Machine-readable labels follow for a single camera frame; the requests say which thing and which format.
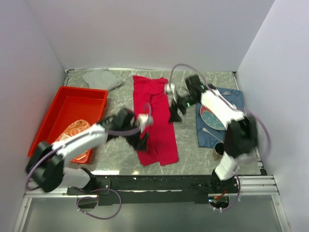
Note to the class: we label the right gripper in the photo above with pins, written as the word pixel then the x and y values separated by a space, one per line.
pixel 174 116

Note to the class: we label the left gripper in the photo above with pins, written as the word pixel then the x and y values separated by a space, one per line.
pixel 138 144

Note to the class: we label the crimson red garment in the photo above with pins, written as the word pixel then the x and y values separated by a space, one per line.
pixel 161 143

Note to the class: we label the orange white patterned cloth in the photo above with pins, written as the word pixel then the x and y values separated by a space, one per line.
pixel 75 128

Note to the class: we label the grey t-shirt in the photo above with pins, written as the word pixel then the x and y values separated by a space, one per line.
pixel 102 79

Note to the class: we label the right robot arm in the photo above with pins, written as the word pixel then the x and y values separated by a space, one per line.
pixel 241 129

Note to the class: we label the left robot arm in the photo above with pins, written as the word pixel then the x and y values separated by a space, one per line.
pixel 48 165

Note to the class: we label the silver spoon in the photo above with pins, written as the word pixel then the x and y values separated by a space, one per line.
pixel 205 130

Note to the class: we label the red blue decorated plate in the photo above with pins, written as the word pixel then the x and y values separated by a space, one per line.
pixel 206 118

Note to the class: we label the blue placemat cloth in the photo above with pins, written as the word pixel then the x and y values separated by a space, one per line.
pixel 206 140

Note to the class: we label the small black cup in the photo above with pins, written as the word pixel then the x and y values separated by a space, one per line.
pixel 218 151

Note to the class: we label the silver fork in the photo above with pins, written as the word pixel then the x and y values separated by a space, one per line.
pixel 226 93

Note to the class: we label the red plastic bin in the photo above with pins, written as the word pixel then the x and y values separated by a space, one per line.
pixel 69 105

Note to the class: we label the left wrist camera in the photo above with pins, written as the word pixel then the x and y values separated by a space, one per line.
pixel 144 120

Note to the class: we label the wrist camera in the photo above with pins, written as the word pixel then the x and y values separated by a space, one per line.
pixel 170 88
pixel 144 120

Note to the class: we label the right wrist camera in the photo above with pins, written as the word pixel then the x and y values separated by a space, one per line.
pixel 170 88

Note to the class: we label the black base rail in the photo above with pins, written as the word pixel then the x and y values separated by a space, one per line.
pixel 111 189

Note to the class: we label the aluminium frame rail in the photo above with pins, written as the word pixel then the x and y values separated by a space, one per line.
pixel 250 185

